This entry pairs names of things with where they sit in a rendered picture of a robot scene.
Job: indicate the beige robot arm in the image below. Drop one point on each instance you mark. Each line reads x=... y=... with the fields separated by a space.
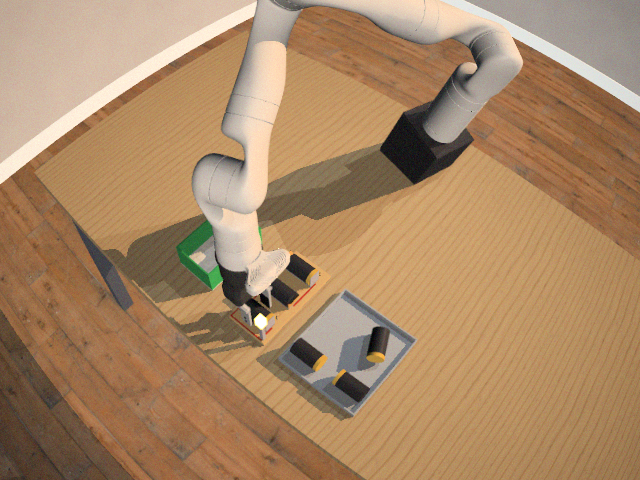
x=221 y=182

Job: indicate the green open-top box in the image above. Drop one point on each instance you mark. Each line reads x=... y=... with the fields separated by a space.
x=199 y=246

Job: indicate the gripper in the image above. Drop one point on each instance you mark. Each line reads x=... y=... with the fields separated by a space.
x=261 y=269

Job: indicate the black cylinder with yellow end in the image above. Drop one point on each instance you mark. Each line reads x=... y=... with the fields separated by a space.
x=257 y=308
x=301 y=268
x=378 y=344
x=282 y=292
x=350 y=385
x=308 y=354

